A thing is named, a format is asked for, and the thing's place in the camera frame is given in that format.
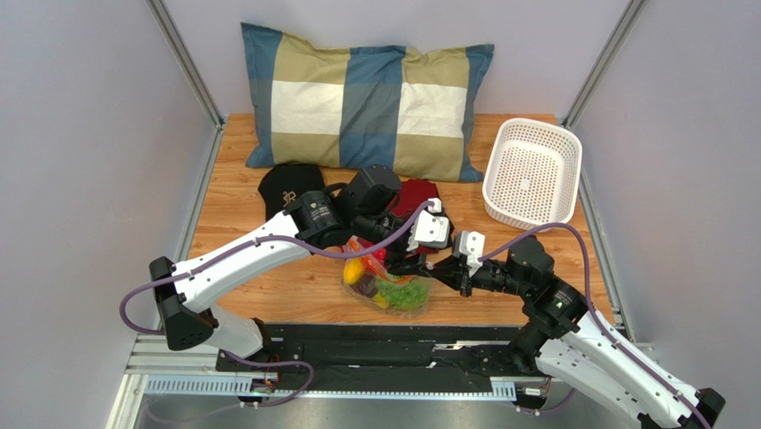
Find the red apple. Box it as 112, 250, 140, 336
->
361, 248, 387, 269

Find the green grape bunch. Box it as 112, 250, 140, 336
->
375, 279, 431, 312

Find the clear zip bag orange zipper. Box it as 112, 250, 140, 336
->
341, 248, 432, 318

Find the dark purple date fruit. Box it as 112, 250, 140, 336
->
352, 274, 378, 299

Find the yellow pear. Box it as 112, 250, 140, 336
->
342, 258, 365, 286

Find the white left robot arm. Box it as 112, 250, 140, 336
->
146, 166, 450, 358

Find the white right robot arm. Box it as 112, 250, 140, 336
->
428, 232, 726, 428

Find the black folded cloth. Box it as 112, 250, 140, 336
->
437, 195, 448, 216

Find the dark red folded cloth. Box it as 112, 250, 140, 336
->
389, 179, 439, 220

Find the white perforated plastic basket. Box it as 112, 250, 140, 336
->
481, 118, 583, 231

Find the black cap with letter R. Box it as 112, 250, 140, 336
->
257, 164, 325, 221

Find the blue beige checkered pillow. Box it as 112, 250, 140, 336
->
240, 23, 495, 182

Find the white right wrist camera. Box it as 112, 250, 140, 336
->
452, 231, 485, 277

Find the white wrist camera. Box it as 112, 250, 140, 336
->
452, 231, 485, 277
406, 198, 452, 252

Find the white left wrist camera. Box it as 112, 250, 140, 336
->
406, 198, 452, 252

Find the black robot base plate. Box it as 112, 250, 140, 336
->
251, 323, 546, 393

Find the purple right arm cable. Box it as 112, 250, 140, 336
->
480, 222, 715, 429

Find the aluminium frame rail base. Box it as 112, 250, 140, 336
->
126, 336, 553, 402

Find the right aluminium corner post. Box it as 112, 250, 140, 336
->
561, 0, 648, 130

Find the aluminium corner post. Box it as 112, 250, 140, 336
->
561, 0, 648, 130
146, 0, 226, 130

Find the left aluminium corner post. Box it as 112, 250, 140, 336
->
146, 0, 226, 130

